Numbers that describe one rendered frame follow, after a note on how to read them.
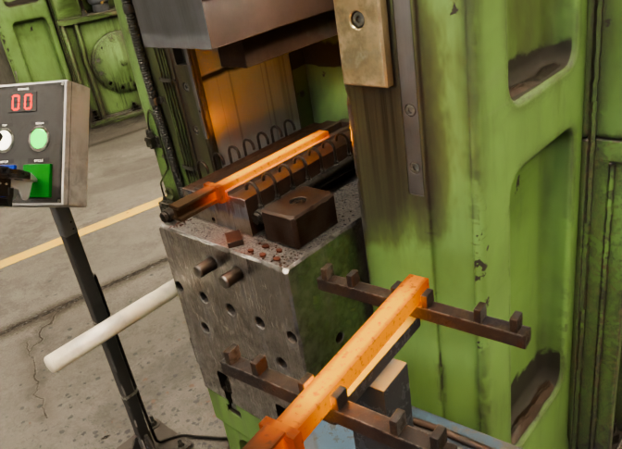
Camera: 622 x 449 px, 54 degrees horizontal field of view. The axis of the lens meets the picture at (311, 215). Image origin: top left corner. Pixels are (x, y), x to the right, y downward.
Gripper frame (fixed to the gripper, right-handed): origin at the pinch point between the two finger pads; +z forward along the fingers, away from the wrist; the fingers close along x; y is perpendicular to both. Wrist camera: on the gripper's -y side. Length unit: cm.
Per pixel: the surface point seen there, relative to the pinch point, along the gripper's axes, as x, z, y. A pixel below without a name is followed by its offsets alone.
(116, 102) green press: -248, 362, -111
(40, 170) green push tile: 1.2, 1.3, -1.4
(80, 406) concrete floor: -47, 77, 74
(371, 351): 85, -35, 26
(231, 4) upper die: 56, -16, -26
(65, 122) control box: 6.8, 2.1, -12.0
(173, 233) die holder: 34.7, 2.2, 12.2
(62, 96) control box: 6.0, 2.0, -17.8
